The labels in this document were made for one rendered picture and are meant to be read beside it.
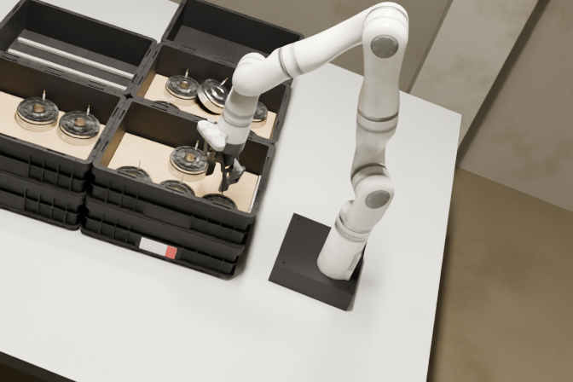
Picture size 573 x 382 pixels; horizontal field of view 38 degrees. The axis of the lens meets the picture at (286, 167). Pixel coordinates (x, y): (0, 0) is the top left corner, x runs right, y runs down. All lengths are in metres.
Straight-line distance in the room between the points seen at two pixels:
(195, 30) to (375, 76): 1.11
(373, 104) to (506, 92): 2.12
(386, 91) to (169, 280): 0.72
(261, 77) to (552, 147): 2.42
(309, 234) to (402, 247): 0.32
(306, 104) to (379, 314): 0.87
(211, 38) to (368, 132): 1.00
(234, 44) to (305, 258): 0.86
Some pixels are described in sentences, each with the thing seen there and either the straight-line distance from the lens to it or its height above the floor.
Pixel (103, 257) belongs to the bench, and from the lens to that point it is 2.10.
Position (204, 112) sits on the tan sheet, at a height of 0.83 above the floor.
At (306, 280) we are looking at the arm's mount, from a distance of 2.12.
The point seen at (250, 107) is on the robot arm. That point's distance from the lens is 1.86.
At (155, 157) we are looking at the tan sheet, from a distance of 2.20.
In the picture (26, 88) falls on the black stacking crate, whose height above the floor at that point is 0.86.
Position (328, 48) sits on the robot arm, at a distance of 1.77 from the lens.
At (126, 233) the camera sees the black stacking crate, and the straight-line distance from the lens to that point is 2.10.
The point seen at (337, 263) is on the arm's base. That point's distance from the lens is 2.10.
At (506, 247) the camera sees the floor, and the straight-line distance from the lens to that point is 3.80.
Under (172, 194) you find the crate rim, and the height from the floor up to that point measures 0.92.
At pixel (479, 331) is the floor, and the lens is 3.37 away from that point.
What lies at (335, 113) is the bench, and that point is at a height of 0.70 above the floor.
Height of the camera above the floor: 2.24
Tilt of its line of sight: 38 degrees down
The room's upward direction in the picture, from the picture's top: 21 degrees clockwise
